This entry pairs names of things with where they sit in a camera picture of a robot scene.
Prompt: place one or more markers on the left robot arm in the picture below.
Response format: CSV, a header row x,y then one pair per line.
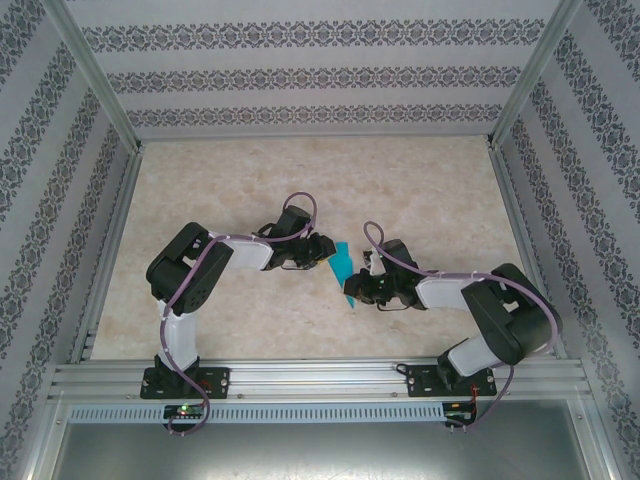
x,y
190,270

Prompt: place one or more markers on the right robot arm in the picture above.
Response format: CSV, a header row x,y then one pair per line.
x,y
510,320

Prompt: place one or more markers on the small circuit board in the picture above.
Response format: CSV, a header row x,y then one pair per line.
x,y
185,411
460,411

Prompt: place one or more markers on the grey metal panel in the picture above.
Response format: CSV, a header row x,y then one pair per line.
x,y
320,452

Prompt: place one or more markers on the long aluminium mounting rail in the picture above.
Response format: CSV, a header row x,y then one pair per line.
x,y
320,380

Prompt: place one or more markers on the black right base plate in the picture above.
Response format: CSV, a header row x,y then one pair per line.
x,y
422,380

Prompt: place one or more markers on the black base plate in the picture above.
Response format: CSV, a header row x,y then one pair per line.
x,y
220,382
422,380

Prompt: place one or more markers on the aluminium side rail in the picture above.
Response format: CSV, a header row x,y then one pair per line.
x,y
123,200
513,210

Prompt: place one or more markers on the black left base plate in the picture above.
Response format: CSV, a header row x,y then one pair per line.
x,y
220,382

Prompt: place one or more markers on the aluminium frame post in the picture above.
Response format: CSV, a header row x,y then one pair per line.
x,y
102,75
529,75

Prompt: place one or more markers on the aluminium frame bar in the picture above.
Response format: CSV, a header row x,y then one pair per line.
x,y
42,440
597,440

